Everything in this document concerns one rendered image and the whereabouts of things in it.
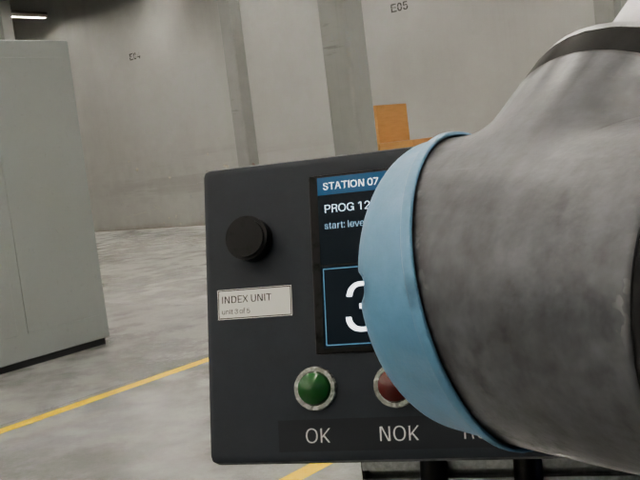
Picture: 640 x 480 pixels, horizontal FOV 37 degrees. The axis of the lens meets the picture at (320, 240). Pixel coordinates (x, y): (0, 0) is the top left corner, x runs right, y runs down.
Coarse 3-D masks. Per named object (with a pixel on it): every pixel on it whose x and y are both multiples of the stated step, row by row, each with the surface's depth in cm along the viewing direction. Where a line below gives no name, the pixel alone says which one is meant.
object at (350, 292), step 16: (336, 272) 58; (352, 272) 58; (336, 288) 58; (352, 288) 58; (336, 304) 58; (352, 304) 58; (336, 320) 58; (352, 320) 58; (336, 336) 58; (352, 336) 58; (368, 336) 57
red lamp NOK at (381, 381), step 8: (376, 376) 57; (384, 376) 56; (376, 384) 57; (384, 384) 56; (392, 384) 56; (376, 392) 57; (384, 392) 56; (392, 392) 56; (384, 400) 56; (392, 400) 56; (400, 400) 56
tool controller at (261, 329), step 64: (256, 192) 61; (320, 192) 59; (256, 256) 59; (320, 256) 59; (256, 320) 60; (320, 320) 58; (256, 384) 59; (256, 448) 59; (320, 448) 57; (384, 448) 56; (448, 448) 55
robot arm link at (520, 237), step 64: (576, 64) 33; (512, 128) 32; (576, 128) 30; (384, 192) 35; (448, 192) 32; (512, 192) 30; (576, 192) 28; (384, 256) 33; (448, 256) 31; (512, 256) 28; (576, 256) 27; (384, 320) 33; (448, 320) 30; (512, 320) 28; (576, 320) 26; (448, 384) 31; (512, 384) 29; (576, 384) 27; (512, 448) 33; (576, 448) 29
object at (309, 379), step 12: (300, 372) 58; (312, 372) 58; (324, 372) 58; (300, 384) 58; (312, 384) 57; (324, 384) 57; (300, 396) 58; (312, 396) 57; (324, 396) 57; (312, 408) 58; (324, 408) 57
